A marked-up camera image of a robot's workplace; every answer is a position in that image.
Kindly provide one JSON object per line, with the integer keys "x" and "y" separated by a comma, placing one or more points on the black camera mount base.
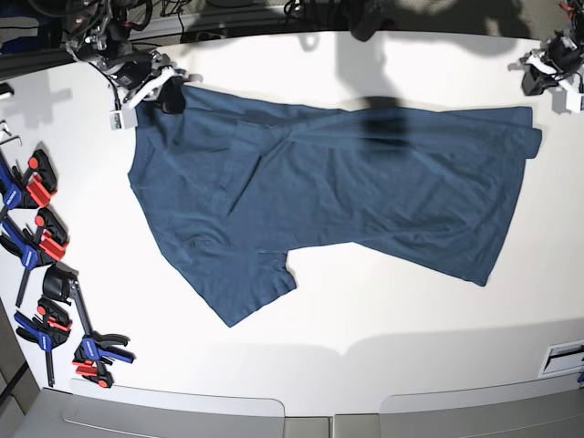
{"x": 366, "y": 17}

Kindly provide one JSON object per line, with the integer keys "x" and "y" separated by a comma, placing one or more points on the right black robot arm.
{"x": 99, "y": 34}

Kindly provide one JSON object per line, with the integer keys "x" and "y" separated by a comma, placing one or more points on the metal hex key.
{"x": 7, "y": 136}

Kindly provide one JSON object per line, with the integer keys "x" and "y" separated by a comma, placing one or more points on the dark blue T-shirt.
{"x": 231, "y": 185}

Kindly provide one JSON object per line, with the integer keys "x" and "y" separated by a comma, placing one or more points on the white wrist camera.
{"x": 123, "y": 119}
{"x": 574, "y": 101}

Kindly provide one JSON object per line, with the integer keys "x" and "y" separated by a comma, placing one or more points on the blue red bar clamp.
{"x": 96, "y": 351}
{"x": 46, "y": 246}
{"x": 49, "y": 329}
{"x": 32, "y": 189}

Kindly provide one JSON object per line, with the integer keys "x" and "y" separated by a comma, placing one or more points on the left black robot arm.
{"x": 574, "y": 34}

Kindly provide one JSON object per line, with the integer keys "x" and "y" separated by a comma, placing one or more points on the person hand at edge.
{"x": 6, "y": 91}

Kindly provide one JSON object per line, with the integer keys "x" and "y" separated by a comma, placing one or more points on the bottom blue red bar clamp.
{"x": 96, "y": 351}

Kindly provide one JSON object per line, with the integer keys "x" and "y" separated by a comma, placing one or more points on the right grey chair back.
{"x": 543, "y": 408}

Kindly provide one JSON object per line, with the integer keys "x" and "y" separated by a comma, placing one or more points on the grey chair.
{"x": 88, "y": 411}
{"x": 543, "y": 408}

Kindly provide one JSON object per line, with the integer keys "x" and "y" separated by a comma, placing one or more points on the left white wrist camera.
{"x": 574, "y": 101}

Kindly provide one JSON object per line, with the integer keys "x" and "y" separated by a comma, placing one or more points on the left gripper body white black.
{"x": 556, "y": 58}

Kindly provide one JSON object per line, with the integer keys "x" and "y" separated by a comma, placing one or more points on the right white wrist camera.
{"x": 123, "y": 119}

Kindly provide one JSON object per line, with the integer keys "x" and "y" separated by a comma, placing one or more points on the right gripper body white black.
{"x": 147, "y": 74}

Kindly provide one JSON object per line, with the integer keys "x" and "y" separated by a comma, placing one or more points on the top blue red bar clamp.
{"x": 32, "y": 189}

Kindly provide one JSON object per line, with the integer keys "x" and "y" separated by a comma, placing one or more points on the left grey chair back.
{"x": 88, "y": 411}

